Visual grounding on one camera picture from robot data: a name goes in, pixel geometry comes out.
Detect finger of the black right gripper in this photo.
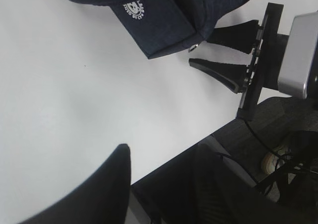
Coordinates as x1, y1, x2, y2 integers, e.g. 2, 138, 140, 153
207, 20, 259, 54
188, 58, 247, 94

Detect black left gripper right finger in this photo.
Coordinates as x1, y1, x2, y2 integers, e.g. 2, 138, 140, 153
159, 144, 273, 224

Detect white sneaker under table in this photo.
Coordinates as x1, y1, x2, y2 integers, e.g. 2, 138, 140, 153
261, 145, 290, 175

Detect black table frame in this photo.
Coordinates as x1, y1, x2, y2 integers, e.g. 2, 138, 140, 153
255, 130, 318, 210

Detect dark navy lunch bag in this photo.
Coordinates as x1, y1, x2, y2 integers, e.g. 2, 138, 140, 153
69, 0, 250, 59

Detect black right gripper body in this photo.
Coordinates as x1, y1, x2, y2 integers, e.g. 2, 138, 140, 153
237, 3, 289, 120

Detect black floor cables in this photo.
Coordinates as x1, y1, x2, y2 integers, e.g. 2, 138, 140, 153
213, 119, 318, 200

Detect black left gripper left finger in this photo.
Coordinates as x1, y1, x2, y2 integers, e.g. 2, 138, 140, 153
24, 144, 131, 224

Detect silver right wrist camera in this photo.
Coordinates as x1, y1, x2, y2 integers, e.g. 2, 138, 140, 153
278, 12, 318, 99

